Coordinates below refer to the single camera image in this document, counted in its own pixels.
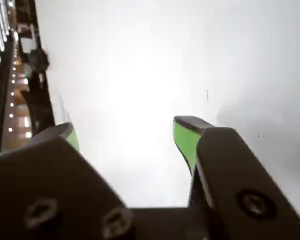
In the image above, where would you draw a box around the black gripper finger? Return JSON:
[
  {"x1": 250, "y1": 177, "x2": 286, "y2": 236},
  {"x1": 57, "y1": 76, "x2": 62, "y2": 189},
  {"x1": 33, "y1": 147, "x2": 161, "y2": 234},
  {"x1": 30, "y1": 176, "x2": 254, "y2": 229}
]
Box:
[
  {"x1": 173, "y1": 115, "x2": 300, "y2": 240},
  {"x1": 0, "y1": 121, "x2": 136, "y2": 240}
]

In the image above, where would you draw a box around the black knobbed stand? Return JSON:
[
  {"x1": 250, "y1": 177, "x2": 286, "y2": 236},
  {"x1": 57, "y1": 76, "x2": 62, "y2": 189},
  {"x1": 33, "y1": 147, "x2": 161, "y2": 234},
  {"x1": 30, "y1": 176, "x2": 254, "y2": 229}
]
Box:
[{"x1": 27, "y1": 47, "x2": 51, "y2": 73}]

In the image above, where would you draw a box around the white laptop lid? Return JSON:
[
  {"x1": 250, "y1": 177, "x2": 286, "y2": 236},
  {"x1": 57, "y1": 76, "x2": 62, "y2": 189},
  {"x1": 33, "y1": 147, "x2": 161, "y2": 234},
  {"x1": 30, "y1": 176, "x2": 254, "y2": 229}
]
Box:
[{"x1": 20, "y1": 37, "x2": 37, "y2": 54}]

